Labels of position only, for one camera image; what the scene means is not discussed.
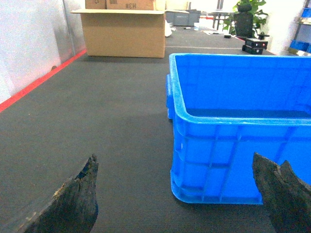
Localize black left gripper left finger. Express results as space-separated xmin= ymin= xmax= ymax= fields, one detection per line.
xmin=24 ymin=154 xmax=99 ymax=233

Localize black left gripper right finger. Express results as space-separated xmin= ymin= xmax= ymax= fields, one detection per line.
xmin=252 ymin=152 xmax=311 ymax=233

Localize large blue plastic crate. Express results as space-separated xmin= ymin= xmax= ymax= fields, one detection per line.
xmin=166 ymin=53 xmax=311 ymax=204

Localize open cardboard box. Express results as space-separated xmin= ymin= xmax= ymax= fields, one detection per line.
xmin=72 ymin=9 xmax=165 ymax=58

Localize blue bins on far shelf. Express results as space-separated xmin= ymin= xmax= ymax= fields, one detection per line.
xmin=288 ymin=5 xmax=311 ymax=56

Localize black electronic device boxes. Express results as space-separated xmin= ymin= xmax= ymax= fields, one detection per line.
xmin=242 ymin=38 xmax=268 ymax=55

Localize black office chair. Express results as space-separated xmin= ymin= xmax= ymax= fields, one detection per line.
xmin=233 ymin=3 xmax=268 ymax=40

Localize green potted plant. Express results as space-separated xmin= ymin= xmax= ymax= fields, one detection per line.
xmin=222 ymin=0 xmax=268 ymax=38

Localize grey plastic crate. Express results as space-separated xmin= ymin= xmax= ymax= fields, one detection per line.
xmin=166 ymin=10 xmax=201 ymax=27

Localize stacked cardboard boxes behind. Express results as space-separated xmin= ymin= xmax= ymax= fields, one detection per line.
xmin=85 ymin=0 xmax=156 ymax=10

